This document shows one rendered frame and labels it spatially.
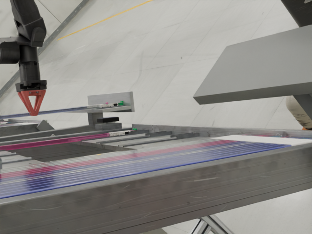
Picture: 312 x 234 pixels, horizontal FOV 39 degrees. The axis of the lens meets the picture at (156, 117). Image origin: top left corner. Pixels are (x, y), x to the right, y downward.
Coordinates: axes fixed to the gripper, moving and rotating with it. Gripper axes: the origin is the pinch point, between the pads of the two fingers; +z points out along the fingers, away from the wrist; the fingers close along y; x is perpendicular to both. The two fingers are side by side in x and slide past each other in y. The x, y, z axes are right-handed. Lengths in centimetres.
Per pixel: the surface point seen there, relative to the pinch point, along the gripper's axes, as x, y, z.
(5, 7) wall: 181, -719, -193
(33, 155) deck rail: -6.6, 18.0, 10.2
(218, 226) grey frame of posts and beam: 53, 15, 43
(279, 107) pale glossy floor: 125, -21, 9
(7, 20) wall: 181, -720, -169
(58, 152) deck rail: 0.1, 18.0, 10.4
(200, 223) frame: 46, 14, 40
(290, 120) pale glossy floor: 119, -10, 15
